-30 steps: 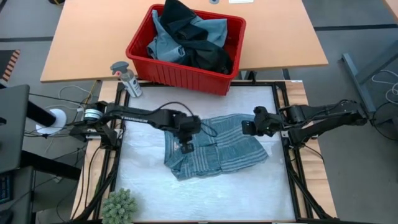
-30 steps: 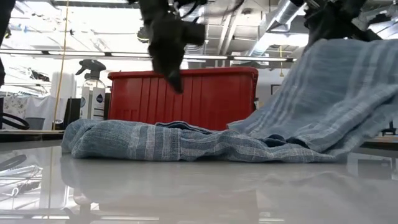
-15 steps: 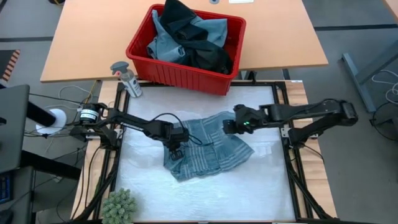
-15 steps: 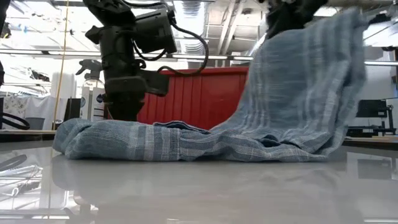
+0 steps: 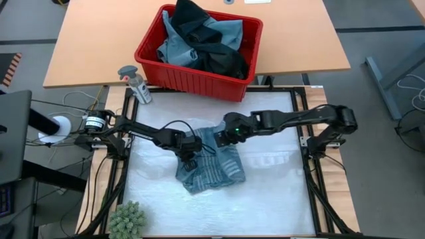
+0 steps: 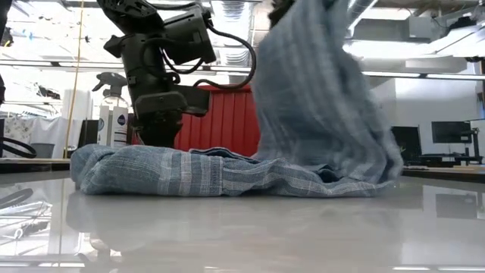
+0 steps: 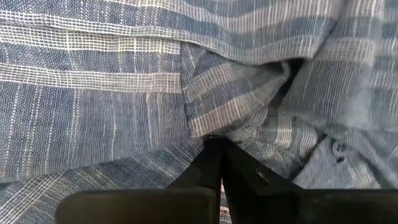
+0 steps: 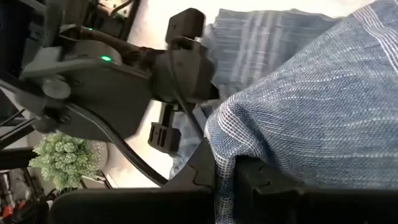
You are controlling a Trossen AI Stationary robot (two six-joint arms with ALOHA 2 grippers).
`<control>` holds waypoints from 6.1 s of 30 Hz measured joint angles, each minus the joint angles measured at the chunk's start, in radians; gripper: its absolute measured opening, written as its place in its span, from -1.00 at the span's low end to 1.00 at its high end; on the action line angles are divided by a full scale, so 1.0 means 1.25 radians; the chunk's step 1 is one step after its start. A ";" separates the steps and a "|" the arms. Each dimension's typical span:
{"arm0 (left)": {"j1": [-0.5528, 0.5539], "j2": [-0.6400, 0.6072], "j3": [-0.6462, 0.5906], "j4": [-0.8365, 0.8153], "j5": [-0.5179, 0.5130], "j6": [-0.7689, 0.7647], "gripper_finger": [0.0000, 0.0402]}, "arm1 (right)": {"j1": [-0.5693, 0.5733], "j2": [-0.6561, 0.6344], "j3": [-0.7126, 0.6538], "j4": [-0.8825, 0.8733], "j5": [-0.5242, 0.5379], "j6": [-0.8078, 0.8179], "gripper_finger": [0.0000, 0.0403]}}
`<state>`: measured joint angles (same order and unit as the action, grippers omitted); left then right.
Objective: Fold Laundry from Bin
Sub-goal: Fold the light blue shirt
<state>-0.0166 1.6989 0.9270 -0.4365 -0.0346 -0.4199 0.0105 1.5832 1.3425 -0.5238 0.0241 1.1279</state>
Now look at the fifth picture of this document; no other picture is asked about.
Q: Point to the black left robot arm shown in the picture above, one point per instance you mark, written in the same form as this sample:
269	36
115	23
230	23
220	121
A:
142	131

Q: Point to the grey power strip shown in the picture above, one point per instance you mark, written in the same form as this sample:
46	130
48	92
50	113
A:
333	145

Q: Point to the black aluminium frame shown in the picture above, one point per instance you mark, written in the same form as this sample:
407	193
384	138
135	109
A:
285	89

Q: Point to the backlit keyboard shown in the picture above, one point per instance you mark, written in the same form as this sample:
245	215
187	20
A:
5	202

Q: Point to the grey metal desk leg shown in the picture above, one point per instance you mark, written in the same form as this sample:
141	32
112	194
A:
378	86

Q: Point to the red plastic bin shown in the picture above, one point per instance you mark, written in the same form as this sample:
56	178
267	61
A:
199	83

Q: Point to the white paper sheet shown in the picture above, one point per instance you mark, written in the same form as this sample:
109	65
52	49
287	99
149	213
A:
257	1

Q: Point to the white round base disc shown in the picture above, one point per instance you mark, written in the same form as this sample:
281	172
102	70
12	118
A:
64	124

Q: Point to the black garment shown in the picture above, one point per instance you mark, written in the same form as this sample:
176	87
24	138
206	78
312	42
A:
219	59

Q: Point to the light wooden desk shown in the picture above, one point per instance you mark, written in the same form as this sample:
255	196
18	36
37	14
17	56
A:
83	40

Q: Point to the grey desk grommet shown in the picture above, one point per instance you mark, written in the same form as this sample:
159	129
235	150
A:
228	1

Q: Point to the green artificial plant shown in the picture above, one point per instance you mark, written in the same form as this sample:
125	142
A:
127	220

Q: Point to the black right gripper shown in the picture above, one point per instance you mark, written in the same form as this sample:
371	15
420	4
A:
237	119

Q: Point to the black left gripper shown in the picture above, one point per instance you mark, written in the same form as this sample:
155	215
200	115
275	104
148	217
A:
191	153

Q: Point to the dark grey monitor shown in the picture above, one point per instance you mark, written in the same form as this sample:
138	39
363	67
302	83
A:
13	132

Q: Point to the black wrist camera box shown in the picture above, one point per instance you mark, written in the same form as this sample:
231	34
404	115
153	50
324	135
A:
194	140
237	132

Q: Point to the light blue garment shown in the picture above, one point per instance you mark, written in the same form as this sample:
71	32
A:
176	53

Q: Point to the blue white striped shirt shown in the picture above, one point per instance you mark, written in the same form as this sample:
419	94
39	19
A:
216	169

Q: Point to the small silver metal plate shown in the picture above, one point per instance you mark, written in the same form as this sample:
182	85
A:
304	141

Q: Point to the clear spray bottle grey trigger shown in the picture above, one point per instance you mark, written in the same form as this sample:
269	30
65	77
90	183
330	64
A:
139	88

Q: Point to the hazard striped mat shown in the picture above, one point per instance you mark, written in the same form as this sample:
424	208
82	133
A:
11	68

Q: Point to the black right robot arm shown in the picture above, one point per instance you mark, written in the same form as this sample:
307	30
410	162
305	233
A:
299	117

